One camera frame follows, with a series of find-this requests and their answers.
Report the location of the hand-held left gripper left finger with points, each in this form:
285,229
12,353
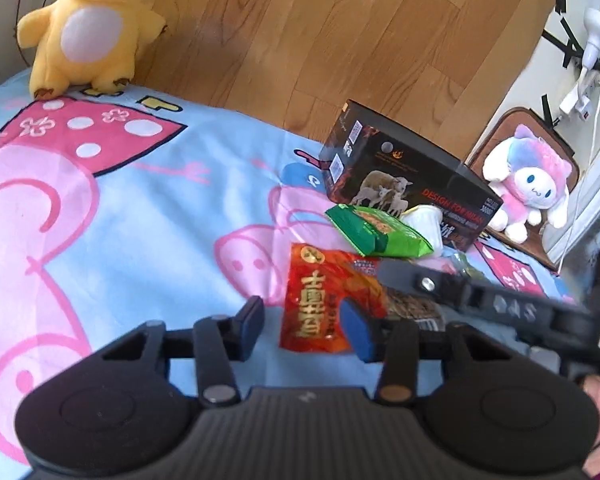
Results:
250,327

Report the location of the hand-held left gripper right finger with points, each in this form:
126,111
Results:
357,332

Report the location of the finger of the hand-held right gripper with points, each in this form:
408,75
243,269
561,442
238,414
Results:
410,277

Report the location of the red snack packet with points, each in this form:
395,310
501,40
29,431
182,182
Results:
320,305

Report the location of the green snack packet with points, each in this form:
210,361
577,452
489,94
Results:
380,232

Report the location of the black printed cardboard box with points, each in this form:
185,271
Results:
405,170

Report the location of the white cup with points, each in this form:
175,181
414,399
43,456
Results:
427,222

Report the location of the pink and blue plush toy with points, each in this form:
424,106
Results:
530,180

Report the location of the printed blanket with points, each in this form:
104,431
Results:
130,200

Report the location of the brown seat cushion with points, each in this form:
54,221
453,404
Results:
510,130

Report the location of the white clip lamp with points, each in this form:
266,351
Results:
592,35

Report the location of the yellow plush toy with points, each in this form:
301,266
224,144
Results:
87,30

